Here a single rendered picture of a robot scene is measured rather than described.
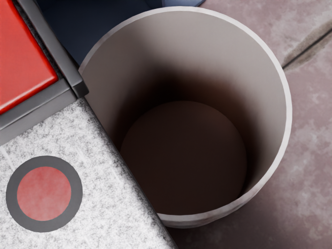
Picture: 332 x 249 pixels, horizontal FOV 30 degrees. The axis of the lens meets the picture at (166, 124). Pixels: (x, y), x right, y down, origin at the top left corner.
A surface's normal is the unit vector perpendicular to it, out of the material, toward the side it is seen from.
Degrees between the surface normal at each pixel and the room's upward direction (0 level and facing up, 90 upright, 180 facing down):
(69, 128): 0
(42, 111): 90
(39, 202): 0
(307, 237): 0
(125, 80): 87
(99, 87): 87
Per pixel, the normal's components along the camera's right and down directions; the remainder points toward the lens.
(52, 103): 0.53, 0.81
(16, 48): -0.04, -0.25
